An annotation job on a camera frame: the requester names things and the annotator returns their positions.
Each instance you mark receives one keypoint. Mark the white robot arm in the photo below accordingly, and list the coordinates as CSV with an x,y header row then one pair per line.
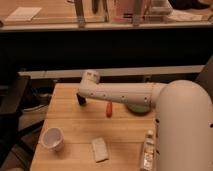
x,y
183,122

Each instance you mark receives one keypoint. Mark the orange carrot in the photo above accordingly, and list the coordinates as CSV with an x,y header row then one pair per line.
x,y
109,109

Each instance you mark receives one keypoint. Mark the green bowl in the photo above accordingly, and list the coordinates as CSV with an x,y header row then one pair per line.
x,y
138,109

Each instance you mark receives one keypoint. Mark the white sponge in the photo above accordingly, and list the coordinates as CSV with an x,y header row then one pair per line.
x,y
100,150

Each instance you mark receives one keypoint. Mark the white plastic bottle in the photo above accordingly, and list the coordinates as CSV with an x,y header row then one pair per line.
x,y
147,154

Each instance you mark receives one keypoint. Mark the white paper cup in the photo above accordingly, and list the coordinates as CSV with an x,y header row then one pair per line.
x,y
52,139

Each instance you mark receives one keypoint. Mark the black chair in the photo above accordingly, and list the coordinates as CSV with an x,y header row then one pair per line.
x,y
9,114

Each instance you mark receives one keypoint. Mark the white paper on shelf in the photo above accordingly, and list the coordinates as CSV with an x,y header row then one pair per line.
x,y
23,14

